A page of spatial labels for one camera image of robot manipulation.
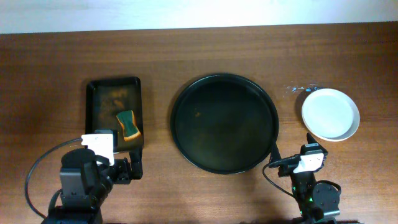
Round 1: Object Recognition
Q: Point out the grey-white plate with sauce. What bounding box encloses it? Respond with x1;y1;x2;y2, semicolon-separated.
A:
301;88;361;142

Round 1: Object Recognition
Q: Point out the round black tray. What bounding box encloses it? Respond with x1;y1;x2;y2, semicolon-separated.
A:
170;73;279;175

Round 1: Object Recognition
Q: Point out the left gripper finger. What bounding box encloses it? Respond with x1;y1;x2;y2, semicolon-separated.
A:
93;129;119;153
129;147;143;180

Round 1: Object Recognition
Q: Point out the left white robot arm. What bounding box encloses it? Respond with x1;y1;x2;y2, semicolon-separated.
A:
43;129;143;224

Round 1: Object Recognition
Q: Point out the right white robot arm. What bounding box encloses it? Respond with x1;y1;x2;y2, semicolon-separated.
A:
278;133;341;224

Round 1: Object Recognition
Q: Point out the rectangular black tray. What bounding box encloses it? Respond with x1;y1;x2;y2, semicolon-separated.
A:
85;77;144;153

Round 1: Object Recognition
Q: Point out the green and orange sponge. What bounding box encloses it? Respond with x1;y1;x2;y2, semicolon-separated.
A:
116;110;141;141

